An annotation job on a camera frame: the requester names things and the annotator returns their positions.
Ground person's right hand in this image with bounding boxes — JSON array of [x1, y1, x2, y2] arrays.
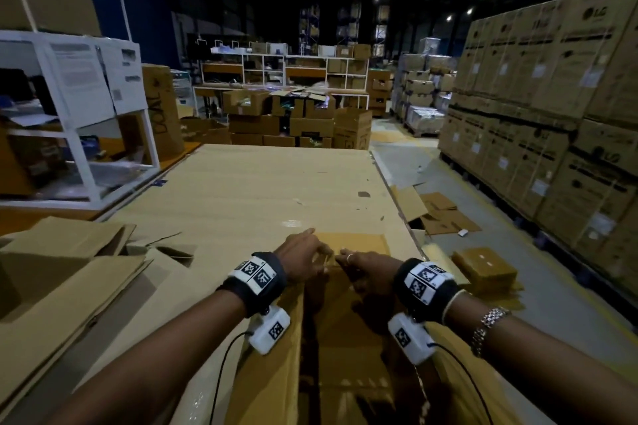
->
[[335, 249, 404, 299]]

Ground person's left hand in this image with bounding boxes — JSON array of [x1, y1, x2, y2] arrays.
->
[[274, 228, 336, 286]]

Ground brown cardboard box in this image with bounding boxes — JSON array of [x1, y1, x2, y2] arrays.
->
[[225, 232, 501, 425]]

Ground person's left forearm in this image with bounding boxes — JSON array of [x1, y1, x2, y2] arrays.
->
[[45, 289, 248, 425]]

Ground person's right forearm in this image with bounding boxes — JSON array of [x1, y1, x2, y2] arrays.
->
[[443, 292, 638, 425]]

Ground black marker wristband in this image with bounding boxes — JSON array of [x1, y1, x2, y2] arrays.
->
[[393, 258, 463, 324], [216, 252, 288, 317]]

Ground large flat cardboard sheet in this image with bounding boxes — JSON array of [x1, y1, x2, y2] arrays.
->
[[75, 143, 425, 425]]

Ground cardboard scraps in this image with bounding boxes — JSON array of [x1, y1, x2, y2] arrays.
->
[[390, 185, 482, 237]]

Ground pile of open cardboard boxes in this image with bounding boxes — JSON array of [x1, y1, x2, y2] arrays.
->
[[221, 87, 373, 151]]

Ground small taped cardboard box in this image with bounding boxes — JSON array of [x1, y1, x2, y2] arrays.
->
[[451, 246, 519, 297]]

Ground low open cardboard box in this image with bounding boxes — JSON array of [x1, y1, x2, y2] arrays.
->
[[180, 116, 233, 145]]

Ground stack of small brown cartons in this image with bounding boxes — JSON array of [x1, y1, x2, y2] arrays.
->
[[366, 68, 393, 118]]

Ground pallets of wrapped cartons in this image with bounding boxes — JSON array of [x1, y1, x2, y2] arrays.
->
[[390, 38, 458, 137]]

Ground white cubby shelf unit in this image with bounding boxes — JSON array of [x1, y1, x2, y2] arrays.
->
[[198, 50, 371, 110]]

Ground tall narrow cardboard box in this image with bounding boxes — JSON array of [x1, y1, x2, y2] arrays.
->
[[142, 63, 186, 162]]

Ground blue warehouse racking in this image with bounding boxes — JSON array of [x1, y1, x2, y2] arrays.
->
[[298, 2, 390, 48]]

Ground small white paper sheet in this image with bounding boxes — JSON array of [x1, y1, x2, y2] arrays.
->
[[101, 40, 149, 115]]

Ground stack of flattened cardboard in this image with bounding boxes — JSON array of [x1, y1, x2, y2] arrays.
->
[[0, 215, 153, 413]]

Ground large white paper sheet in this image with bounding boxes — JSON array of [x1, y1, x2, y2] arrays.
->
[[46, 41, 116, 129]]

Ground white metal shelf rack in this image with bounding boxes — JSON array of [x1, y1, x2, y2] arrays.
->
[[0, 0, 161, 212]]

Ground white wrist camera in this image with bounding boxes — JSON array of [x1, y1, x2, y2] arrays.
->
[[247, 305, 291, 355], [387, 312, 437, 366]]

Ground silver link bracelet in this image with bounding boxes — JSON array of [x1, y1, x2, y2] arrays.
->
[[471, 306, 512, 359]]

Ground thin black cable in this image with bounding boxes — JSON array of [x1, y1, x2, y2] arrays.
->
[[428, 342, 495, 425], [209, 330, 251, 425]]

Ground wall of large printed cartons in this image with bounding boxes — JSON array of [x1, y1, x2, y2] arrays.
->
[[438, 0, 638, 297]]

